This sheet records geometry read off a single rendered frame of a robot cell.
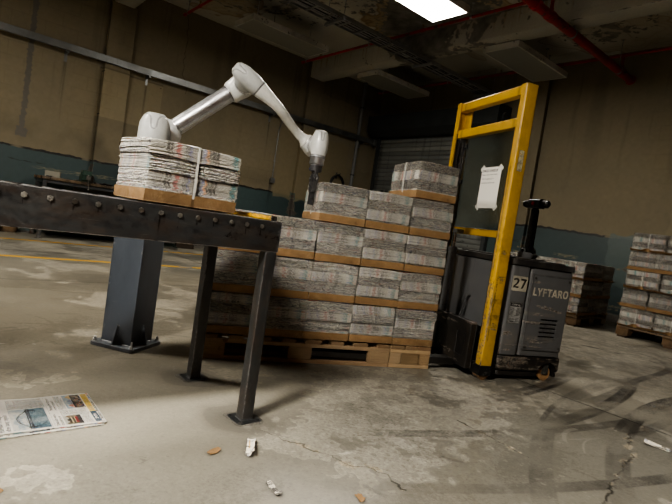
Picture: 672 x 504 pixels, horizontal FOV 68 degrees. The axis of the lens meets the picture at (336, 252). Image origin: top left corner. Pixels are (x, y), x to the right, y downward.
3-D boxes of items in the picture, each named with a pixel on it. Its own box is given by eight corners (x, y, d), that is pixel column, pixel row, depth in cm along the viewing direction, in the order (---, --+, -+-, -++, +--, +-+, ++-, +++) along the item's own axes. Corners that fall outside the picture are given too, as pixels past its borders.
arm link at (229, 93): (133, 133, 275) (136, 137, 296) (151, 158, 279) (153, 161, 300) (248, 62, 289) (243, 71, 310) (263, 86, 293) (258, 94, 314)
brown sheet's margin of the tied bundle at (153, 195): (152, 200, 206) (153, 190, 206) (184, 206, 185) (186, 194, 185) (112, 195, 195) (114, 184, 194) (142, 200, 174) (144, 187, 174)
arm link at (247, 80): (267, 77, 281) (264, 83, 294) (243, 54, 276) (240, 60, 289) (252, 94, 280) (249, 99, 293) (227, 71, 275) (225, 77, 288)
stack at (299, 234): (190, 339, 304) (209, 204, 300) (364, 349, 345) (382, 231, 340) (195, 358, 268) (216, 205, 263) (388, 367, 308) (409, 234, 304)
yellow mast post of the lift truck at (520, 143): (471, 361, 318) (518, 85, 309) (483, 361, 321) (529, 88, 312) (480, 365, 309) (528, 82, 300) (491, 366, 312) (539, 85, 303)
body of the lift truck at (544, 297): (436, 348, 382) (453, 246, 378) (494, 352, 401) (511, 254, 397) (493, 379, 317) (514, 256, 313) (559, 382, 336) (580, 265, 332)
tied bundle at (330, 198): (301, 218, 321) (306, 183, 320) (343, 225, 331) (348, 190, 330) (317, 221, 285) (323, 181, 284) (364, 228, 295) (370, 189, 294)
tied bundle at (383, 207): (342, 225, 330) (348, 190, 329) (382, 231, 340) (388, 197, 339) (364, 228, 294) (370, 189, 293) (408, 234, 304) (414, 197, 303)
